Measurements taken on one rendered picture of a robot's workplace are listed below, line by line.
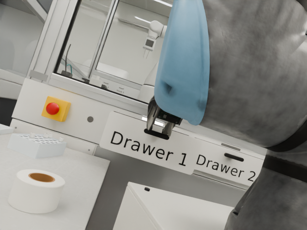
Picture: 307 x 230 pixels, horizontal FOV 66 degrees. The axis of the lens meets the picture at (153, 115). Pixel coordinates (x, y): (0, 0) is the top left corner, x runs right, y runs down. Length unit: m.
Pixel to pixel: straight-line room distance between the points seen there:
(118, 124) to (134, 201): 0.40
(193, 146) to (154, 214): 0.47
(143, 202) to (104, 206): 0.63
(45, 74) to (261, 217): 0.80
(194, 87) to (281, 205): 0.13
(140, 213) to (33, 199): 0.16
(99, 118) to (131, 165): 0.21
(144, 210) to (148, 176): 0.60
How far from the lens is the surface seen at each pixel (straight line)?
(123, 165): 0.88
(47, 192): 0.38
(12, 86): 1.65
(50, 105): 0.82
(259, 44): 0.21
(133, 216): 0.31
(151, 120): 0.62
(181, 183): 0.91
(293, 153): 0.26
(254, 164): 0.98
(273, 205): 0.26
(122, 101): 0.86
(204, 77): 0.19
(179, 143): 0.71
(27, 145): 0.66
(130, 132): 0.69
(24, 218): 0.38
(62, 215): 0.40
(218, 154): 0.91
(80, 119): 0.87
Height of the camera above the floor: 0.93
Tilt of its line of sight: 2 degrees up
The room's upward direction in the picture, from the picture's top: 18 degrees clockwise
